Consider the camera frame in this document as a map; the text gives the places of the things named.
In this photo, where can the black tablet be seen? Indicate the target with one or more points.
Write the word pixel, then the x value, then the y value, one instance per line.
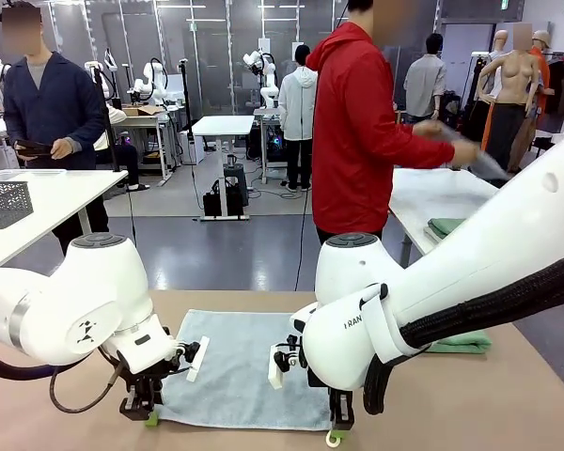
pixel 33 147

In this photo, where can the grey plastic stool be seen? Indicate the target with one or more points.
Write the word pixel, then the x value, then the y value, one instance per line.
pixel 235 181

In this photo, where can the white mannequin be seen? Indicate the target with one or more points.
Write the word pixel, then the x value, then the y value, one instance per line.
pixel 498 47

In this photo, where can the small metal kettle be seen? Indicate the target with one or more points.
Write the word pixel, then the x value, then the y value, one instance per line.
pixel 230 160

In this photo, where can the open cardboard box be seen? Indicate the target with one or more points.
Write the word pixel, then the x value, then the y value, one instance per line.
pixel 141 111

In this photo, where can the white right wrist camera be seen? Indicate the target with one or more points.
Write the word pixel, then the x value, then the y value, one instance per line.
pixel 277 371

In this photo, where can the person's right hand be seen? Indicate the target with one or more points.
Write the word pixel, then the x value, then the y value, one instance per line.
pixel 465 151

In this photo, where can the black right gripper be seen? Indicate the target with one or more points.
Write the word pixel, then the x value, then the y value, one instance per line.
pixel 317 378

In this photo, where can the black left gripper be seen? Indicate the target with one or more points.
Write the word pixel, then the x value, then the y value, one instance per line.
pixel 143 383

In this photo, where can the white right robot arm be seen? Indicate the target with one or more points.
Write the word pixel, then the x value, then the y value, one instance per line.
pixel 451 282

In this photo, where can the seated person in white top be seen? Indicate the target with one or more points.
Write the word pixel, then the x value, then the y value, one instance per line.
pixel 122 155

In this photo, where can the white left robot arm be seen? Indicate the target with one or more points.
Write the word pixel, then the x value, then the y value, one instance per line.
pixel 37 300

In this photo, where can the person's right forearm red sleeve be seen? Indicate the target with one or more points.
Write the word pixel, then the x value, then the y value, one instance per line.
pixel 427 150

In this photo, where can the person's left hand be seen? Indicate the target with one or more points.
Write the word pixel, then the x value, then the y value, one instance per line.
pixel 425 128

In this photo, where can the clear plastic container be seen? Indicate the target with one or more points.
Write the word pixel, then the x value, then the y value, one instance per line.
pixel 23 175

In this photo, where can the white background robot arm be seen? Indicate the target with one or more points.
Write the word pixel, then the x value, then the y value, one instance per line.
pixel 152 80
pixel 263 80

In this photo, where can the person in grey shirt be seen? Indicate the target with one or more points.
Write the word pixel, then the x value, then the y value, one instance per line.
pixel 425 84

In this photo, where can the grey lattice plastic basket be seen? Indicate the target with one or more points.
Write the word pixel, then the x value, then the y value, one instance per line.
pixel 4 199

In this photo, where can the white desk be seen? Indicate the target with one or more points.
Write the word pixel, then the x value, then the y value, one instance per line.
pixel 145 119

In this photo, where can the mannequin with orange clothes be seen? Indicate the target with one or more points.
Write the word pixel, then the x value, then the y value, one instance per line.
pixel 540 47

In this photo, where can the person in white coat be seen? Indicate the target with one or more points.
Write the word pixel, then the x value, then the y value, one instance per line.
pixel 298 103

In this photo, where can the bare beige mannequin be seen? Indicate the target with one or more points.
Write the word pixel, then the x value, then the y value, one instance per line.
pixel 514 75

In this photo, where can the green terry towel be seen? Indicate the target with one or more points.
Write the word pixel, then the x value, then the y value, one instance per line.
pixel 444 226
pixel 460 345

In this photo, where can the grey terry towel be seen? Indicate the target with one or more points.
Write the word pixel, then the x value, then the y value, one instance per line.
pixel 486 166
pixel 244 376

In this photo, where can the black luggage bag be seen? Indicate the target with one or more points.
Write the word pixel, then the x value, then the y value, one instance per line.
pixel 452 108

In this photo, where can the person in navy coat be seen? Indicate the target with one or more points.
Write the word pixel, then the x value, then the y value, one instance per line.
pixel 51 108

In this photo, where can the person in red jacket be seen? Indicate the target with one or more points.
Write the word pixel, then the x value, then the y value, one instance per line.
pixel 352 141

